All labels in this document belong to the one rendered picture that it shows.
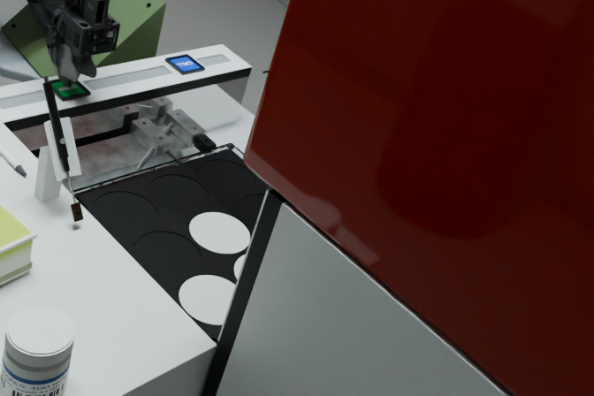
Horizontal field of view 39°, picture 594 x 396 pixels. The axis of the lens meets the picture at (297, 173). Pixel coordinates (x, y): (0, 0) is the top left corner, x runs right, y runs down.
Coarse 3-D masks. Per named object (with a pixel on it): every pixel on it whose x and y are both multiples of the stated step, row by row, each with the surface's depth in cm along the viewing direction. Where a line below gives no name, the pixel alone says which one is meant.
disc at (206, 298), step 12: (204, 276) 124; (216, 276) 125; (180, 288) 120; (192, 288) 121; (204, 288) 122; (216, 288) 122; (228, 288) 123; (180, 300) 118; (192, 300) 119; (204, 300) 120; (216, 300) 120; (228, 300) 121; (192, 312) 117; (204, 312) 118; (216, 312) 118; (216, 324) 117
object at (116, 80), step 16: (208, 48) 169; (224, 48) 171; (128, 64) 155; (144, 64) 157; (160, 64) 158; (208, 64) 164; (224, 64) 165; (240, 64) 167; (32, 80) 142; (80, 80) 146; (96, 80) 148; (112, 80) 150; (128, 80) 151; (144, 80) 152; (160, 80) 153; (176, 80) 155; (0, 96) 135; (16, 96) 137; (32, 96) 139; (96, 96) 143; (112, 96) 145; (0, 112) 132; (16, 112) 133; (32, 112) 134
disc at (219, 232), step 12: (204, 216) 135; (216, 216) 136; (228, 216) 137; (192, 228) 132; (204, 228) 133; (216, 228) 133; (228, 228) 134; (240, 228) 135; (204, 240) 130; (216, 240) 131; (228, 240) 132; (240, 240) 133; (216, 252) 129; (228, 252) 130
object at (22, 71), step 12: (0, 24) 181; (0, 36) 177; (0, 48) 173; (12, 48) 175; (0, 60) 170; (12, 60) 171; (24, 60) 172; (0, 72) 169; (12, 72) 168; (24, 72) 169; (36, 72) 170
